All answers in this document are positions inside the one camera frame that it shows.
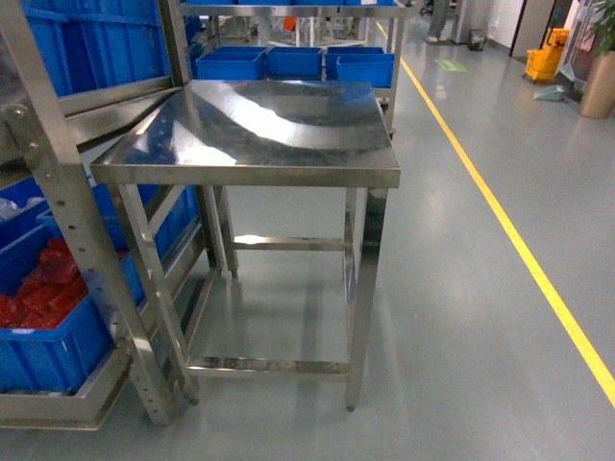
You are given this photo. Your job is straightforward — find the small stainless steel table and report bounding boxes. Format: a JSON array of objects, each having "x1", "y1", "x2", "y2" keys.
[{"x1": 91, "y1": 80, "x2": 401, "y2": 410}]

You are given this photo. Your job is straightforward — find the stainless steel flow rack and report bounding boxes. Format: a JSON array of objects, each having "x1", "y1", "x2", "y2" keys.
[{"x1": 1, "y1": 1, "x2": 189, "y2": 430}]

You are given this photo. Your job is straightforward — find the blue bin with red parts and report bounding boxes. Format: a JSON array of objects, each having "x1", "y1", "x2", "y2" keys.
[{"x1": 1, "y1": 226, "x2": 112, "y2": 394}]

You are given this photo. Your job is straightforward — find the yellow mop bucket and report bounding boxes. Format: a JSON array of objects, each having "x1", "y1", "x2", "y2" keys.
[{"x1": 523, "y1": 28, "x2": 570, "y2": 83}]

